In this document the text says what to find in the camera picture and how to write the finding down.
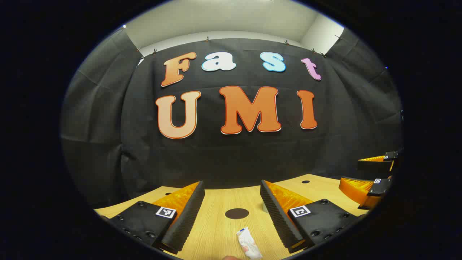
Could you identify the black backdrop cloth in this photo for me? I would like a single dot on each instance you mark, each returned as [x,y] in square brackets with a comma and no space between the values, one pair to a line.
[216,155]

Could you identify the dark round coaster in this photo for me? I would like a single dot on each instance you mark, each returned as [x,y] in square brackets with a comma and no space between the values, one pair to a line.
[236,213]

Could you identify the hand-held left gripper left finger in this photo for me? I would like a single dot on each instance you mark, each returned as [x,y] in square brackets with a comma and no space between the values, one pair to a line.
[186,216]

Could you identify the white toothpaste tube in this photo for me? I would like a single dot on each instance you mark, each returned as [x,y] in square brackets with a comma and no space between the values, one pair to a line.
[248,242]

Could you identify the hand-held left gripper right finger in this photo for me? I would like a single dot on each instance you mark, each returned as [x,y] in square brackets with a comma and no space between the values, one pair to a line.
[279,220]

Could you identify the wooden desktop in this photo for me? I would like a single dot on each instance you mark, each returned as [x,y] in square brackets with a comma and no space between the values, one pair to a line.
[216,234]

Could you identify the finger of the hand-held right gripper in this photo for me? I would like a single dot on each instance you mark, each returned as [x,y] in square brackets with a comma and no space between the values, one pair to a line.
[377,187]
[373,165]

